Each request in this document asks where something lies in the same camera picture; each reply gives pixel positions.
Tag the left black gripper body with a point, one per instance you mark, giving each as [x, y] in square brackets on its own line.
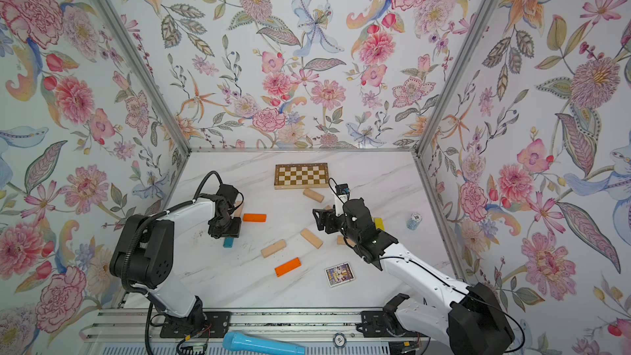
[227, 228]

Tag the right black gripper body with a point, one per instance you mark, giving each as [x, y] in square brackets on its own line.
[346, 230]

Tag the teal wooden block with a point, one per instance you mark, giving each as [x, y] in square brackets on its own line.
[228, 242]

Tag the orange block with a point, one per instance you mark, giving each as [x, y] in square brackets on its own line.
[288, 267]
[254, 218]

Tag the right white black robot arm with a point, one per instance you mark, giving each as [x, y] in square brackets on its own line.
[468, 319]

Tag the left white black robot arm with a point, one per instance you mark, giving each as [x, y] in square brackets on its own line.
[144, 255]

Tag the yellow block upper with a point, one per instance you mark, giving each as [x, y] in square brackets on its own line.
[379, 223]

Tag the natural block below chessboard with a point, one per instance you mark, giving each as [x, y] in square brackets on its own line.
[313, 195]

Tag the wooden chessboard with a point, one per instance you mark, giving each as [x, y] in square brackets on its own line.
[301, 176]

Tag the playing card box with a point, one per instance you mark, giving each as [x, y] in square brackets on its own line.
[339, 274]

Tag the small blue white cup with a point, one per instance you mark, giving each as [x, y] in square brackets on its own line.
[414, 221]

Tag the orange block front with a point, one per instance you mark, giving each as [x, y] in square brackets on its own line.
[288, 267]

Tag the small round gauge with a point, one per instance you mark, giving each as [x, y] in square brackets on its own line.
[339, 340]

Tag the blue microphone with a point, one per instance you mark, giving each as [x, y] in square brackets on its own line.
[234, 341]

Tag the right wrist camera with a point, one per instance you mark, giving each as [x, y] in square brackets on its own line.
[342, 195]

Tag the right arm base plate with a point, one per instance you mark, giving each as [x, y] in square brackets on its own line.
[378, 324]

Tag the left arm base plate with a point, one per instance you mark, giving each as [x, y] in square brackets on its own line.
[213, 325]

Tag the aluminium front rail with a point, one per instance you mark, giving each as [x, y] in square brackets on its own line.
[281, 324]

